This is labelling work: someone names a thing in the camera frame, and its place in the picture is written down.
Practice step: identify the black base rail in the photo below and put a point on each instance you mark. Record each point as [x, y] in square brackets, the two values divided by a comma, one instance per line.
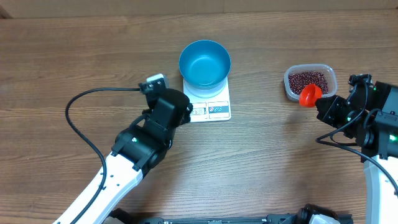
[308, 214]

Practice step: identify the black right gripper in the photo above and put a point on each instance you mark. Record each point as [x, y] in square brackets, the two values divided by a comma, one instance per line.
[324, 114]

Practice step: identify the blue bowl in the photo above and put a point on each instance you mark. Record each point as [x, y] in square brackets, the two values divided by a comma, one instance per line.
[204, 64]

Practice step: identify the white digital kitchen scale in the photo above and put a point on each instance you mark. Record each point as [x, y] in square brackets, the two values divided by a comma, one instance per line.
[209, 104]

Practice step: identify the red measuring scoop blue handle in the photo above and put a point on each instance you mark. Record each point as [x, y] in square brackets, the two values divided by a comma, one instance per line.
[309, 95]

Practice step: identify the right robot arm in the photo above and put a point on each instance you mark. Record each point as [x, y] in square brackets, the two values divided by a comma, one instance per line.
[366, 124]

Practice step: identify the red beans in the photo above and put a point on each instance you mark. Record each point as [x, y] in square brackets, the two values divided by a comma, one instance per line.
[298, 81]

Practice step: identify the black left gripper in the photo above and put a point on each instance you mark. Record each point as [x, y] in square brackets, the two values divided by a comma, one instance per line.
[150, 116]

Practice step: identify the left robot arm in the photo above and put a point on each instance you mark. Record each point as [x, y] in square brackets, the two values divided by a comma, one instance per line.
[137, 150]

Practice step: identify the clear plastic container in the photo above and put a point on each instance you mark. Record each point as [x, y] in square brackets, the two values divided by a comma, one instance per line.
[322, 68]

